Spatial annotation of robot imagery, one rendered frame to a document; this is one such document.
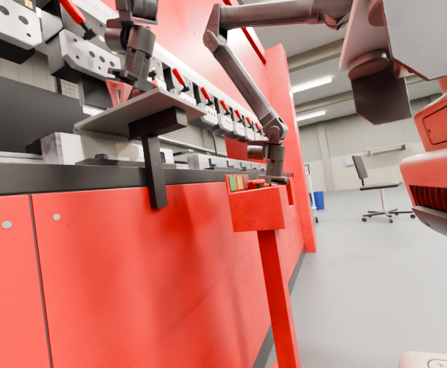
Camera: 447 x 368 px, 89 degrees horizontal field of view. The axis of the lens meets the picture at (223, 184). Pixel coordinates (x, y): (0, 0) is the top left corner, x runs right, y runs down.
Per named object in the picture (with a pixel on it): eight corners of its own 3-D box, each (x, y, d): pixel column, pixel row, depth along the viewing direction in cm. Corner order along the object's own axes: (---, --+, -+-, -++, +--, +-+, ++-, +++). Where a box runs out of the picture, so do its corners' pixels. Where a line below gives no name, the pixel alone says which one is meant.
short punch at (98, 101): (85, 111, 58) (81, 75, 58) (81, 114, 58) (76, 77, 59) (119, 120, 67) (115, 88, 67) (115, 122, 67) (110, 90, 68)
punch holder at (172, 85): (177, 107, 88) (171, 66, 88) (160, 113, 92) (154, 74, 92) (198, 116, 101) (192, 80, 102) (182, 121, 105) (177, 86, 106)
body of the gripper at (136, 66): (105, 75, 52) (111, 41, 51) (139, 90, 61) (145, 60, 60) (124, 79, 49) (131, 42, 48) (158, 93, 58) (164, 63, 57)
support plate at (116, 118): (159, 91, 42) (158, 86, 42) (74, 128, 54) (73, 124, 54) (207, 115, 58) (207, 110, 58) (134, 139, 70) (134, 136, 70)
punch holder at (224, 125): (222, 126, 124) (218, 97, 124) (209, 131, 127) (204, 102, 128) (233, 131, 137) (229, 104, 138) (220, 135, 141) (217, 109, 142)
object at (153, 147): (189, 204, 48) (174, 105, 49) (139, 210, 55) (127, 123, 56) (199, 201, 52) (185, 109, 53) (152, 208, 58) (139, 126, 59)
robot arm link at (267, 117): (209, 25, 74) (224, 36, 83) (198, 39, 76) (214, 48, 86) (285, 133, 71) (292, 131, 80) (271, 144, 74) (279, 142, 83)
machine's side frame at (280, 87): (316, 252, 241) (281, 42, 249) (242, 253, 279) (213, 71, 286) (318, 245, 264) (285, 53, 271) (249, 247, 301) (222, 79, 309)
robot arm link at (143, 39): (144, 19, 49) (162, 33, 54) (122, 18, 52) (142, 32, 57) (137, 52, 50) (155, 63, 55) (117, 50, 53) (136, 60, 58)
